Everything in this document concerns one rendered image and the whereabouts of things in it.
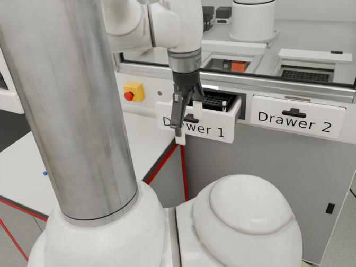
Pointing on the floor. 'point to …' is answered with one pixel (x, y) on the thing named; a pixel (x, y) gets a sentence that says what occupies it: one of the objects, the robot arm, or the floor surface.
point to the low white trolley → (175, 165)
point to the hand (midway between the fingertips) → (189, 128)
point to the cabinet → (277, 172)
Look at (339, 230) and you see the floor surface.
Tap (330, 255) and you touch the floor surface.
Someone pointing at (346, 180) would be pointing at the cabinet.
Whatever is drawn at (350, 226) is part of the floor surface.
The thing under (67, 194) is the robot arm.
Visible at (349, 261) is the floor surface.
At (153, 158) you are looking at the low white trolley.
